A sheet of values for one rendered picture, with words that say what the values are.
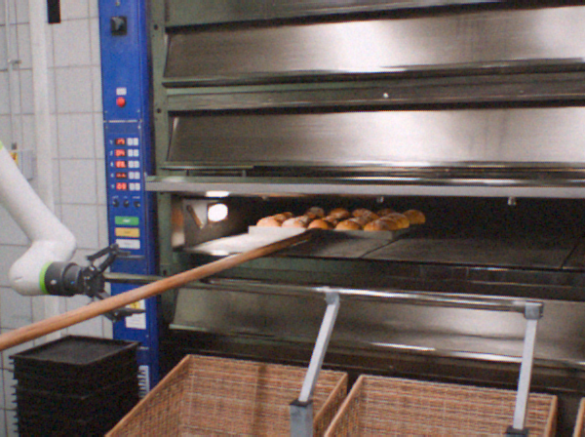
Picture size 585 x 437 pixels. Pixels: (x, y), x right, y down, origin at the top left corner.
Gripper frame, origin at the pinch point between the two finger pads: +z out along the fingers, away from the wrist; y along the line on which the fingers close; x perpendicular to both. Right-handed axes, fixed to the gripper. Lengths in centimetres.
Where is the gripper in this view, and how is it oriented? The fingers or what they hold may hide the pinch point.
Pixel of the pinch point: (138, 285)
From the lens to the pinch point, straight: 213.1
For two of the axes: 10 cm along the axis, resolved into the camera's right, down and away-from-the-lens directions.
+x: -4.0, 1.1, -9.1
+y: 0.1, 9.9, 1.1
